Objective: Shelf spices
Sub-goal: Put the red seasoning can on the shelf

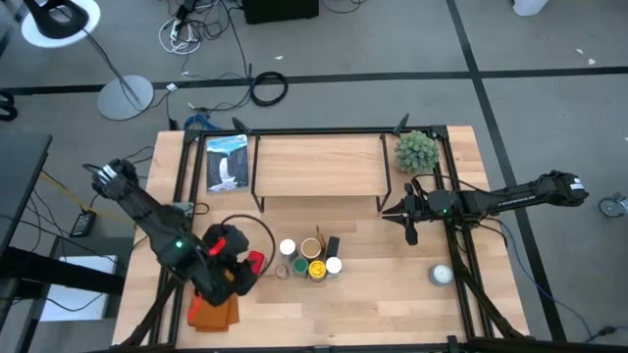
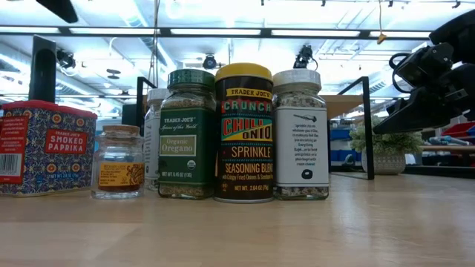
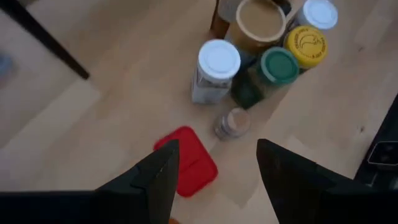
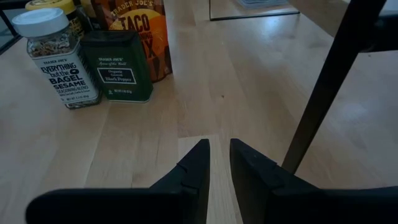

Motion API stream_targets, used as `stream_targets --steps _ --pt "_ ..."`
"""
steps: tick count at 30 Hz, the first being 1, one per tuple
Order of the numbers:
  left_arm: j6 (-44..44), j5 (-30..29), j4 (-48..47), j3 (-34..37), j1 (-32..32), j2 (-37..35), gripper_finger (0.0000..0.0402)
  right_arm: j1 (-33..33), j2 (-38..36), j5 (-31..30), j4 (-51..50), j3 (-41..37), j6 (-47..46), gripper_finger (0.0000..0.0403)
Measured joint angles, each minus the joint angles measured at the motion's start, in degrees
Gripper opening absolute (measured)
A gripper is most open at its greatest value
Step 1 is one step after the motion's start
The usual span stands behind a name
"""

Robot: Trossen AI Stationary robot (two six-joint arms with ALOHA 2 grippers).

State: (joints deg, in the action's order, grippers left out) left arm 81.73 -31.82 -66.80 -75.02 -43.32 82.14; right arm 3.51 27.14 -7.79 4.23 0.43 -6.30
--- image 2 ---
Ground chili onion jar yellow lid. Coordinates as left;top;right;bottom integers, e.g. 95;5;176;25
213;62;275;205

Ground black ceiling camera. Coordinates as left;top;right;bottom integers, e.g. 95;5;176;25
202;54;218;70
292;44;319;70
56;50;77;70

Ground small glass jar cork lid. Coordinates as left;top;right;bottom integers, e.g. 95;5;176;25
91;124;145;200

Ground wooden background table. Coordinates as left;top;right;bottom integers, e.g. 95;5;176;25
421;145;475;156

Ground oregano jar green lid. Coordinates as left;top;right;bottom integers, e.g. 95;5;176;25
157;68;217;200

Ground hanging yellow cord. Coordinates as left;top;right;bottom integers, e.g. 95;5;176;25
376;0;389;45

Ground wooden shelf black metal legs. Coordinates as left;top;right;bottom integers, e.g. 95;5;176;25
135;76;376;182

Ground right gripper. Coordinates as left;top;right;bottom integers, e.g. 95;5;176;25
373;42;475;135

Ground tall black column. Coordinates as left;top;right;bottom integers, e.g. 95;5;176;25
28;35;58;105

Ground long ceiling light bar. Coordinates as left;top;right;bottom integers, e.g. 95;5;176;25
0;24;433;41

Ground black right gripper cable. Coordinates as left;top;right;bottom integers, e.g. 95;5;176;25
388;51;411;94

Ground white lid bagel seasoning jar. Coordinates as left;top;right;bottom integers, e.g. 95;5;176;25
143;88;171;192
272;68;330;202

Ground smoked paprika tin red lid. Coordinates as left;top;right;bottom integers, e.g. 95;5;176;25
0;99;99;197

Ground red storage bin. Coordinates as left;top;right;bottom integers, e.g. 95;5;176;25
426;121;475;146

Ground green potted plant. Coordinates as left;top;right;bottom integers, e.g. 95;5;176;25
349;115;425;177

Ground blue storage bins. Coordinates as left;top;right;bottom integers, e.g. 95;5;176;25
329;128;359;163

